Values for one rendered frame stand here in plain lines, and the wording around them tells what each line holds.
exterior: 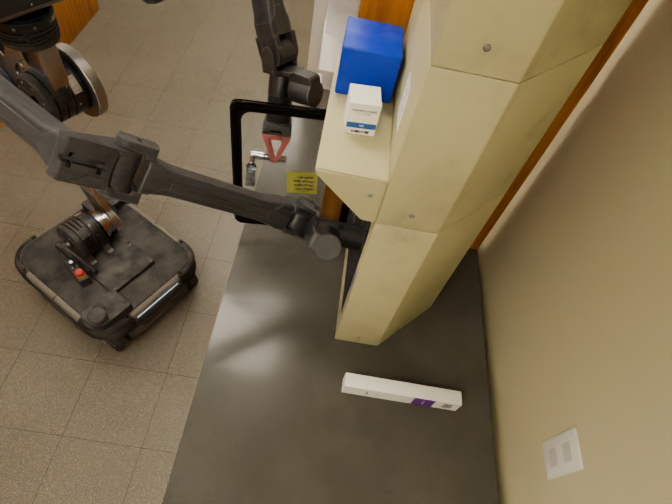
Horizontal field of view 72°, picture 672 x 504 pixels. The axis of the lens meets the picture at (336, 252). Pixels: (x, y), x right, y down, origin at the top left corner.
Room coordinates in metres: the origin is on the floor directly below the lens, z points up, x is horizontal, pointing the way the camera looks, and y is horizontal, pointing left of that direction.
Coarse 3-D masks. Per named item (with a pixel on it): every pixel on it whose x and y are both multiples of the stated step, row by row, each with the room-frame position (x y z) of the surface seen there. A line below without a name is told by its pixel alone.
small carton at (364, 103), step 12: (360, 84) 0.66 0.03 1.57; (348, 96) 0.64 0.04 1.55; (360, 96) 0.63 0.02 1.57; (372, 96) 0.63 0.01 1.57; (348, 108) 0.61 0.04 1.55; (360, 108) 0.61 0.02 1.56; (372, 108) 0.61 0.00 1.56; (348, 120) 0.60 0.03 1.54; (360, 120) 0.61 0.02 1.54; (372, 120) 0.61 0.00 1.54; (348, 132) 0.61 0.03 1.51; (360, 132) 0.61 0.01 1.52; (372, 132) 0.61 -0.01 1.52
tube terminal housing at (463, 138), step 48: (432, 96) 0.52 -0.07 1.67; (480, 96) 0.52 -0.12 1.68; (528, 96) 0.56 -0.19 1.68; (432, 144) 0.52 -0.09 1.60; (480, 144) 0.53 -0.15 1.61; (528, 144) 0.65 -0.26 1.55; (432, 192) 0.52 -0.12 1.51; (480, 192) 0.59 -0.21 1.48; (384, 240) 0.52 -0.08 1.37; (432, 240) 0.53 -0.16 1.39; (384, 288) 0.52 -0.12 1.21; (432, 288) 0.63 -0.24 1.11; (336, 336) 0.52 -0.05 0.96; (384, 336) 0.54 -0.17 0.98
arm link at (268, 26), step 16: (256, 0) 0.92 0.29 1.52; (272, 0) 0.92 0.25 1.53; (256, 16) 0.92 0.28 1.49; (272, 16) 0.91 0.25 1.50; (288, 16) 0.95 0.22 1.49; (256, 32) 0.91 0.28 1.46; (272, 32) 0.89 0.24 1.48; (288, 32) 0.93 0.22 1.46; (272, 48) 0.88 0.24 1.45; (288, 48) 0.91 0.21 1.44
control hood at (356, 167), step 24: (336, 72) 0.76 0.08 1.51; (336, 96) 0.69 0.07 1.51; (336, 120) 0.63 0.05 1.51; (384, 120) 0.66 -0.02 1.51; (336, 144) 0.57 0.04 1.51; (360, 144) 0.59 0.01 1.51; (384, 144) 0.60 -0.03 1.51; (336, 168) 0.52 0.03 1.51; (360, 168) 0.53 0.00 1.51; (384, 168) 0.55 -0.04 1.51; (336, 192) 0.51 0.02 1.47; (360, 192) 0.51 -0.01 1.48; (384, 192) 0.52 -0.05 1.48; (360, 216) 0.52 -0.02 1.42
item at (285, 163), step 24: (264, 120) 0.77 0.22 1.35; (288, 120) 0.78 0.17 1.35; (312, 120) 0.80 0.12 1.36; (264, 144) 0.77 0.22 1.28; (288, 144) 0.79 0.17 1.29; (312, 144) 0.80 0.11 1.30; (264, 168) 0.77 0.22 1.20; (288, 168) 0.79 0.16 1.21; (312, 168) 0.80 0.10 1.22; (264, 192) 0.78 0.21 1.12; (288, 192) 0.79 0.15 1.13; (312, 192) 0.80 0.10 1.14; (336, 216) 0.82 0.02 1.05
